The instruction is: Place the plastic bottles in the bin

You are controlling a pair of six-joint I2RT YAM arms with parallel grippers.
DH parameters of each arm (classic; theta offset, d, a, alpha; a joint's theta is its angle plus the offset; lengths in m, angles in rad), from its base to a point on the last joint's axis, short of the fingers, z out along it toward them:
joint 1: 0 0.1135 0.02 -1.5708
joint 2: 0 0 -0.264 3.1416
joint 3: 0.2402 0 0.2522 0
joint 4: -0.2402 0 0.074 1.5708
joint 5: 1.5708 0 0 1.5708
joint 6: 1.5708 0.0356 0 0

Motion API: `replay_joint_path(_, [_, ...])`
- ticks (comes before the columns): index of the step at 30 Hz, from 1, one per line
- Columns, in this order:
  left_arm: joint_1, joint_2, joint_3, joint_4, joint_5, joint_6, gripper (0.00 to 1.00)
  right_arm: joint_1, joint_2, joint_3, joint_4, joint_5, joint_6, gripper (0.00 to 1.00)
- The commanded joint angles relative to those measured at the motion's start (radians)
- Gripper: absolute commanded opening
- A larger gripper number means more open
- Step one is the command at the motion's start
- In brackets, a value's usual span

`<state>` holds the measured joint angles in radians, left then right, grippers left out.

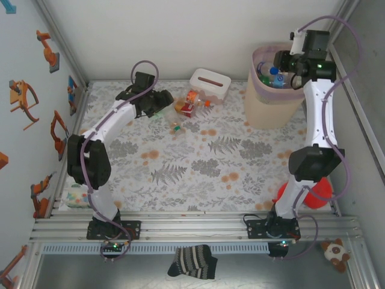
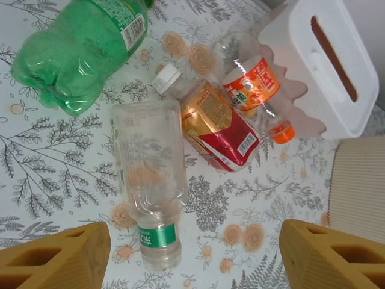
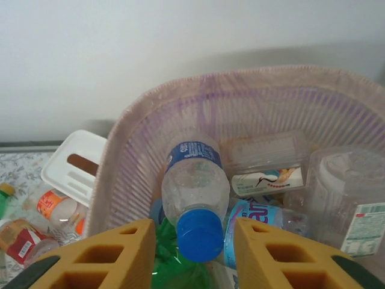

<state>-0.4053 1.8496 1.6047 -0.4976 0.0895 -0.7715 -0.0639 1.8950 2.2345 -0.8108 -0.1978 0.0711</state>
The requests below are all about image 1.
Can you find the crushed clear plastic bottle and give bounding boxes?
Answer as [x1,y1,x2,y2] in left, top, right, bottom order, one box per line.
[164,105,185,127]

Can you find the orange label plastic bottle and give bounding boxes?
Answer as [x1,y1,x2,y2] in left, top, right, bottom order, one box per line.
[183,90,211,108]

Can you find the clear bottle with green cap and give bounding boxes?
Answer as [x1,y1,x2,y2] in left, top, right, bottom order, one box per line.
[171,122,188,138]

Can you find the beige bin with pink bag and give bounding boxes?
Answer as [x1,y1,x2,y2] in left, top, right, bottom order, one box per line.
[244,42,306,130]

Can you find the white tissue box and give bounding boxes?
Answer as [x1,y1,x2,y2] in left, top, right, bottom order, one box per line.
[189,68,232,105]

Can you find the floral tablecloth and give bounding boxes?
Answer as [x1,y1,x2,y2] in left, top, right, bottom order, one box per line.
[58,79,324,212]

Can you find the colourful tissue pack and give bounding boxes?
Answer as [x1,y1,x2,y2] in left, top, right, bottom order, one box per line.
[64,182,91,209]

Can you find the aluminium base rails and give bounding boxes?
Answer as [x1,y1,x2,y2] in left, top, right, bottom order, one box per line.
[28,210,362,243]

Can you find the red plush toy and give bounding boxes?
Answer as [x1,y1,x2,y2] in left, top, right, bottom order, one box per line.
[276,176,334,211]

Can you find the orange claw machine sticker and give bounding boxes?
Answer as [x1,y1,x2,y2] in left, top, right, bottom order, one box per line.
[8,79,40,131]

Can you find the black white striped sock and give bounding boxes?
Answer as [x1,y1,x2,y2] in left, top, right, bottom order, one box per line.
[167,244,218,280]

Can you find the brown white plush toy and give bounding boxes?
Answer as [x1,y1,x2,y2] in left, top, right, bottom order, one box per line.
[320,238,351,274]

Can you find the aluminium frame post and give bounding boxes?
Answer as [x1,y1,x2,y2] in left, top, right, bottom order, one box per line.
[312,0,362,63]
[32,0,88,88]

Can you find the grey side panel frame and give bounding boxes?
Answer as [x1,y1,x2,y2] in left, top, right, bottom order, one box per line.
[327,42,385,187]

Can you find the blue orange wall sticker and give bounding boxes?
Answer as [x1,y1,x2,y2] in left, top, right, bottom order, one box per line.
[67,75,79,117]

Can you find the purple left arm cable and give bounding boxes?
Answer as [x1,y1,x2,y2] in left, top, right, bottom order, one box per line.
[80,60,159,263]

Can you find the white slotted cable tray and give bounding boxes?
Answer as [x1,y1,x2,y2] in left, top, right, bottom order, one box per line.
[41,242,271,255]

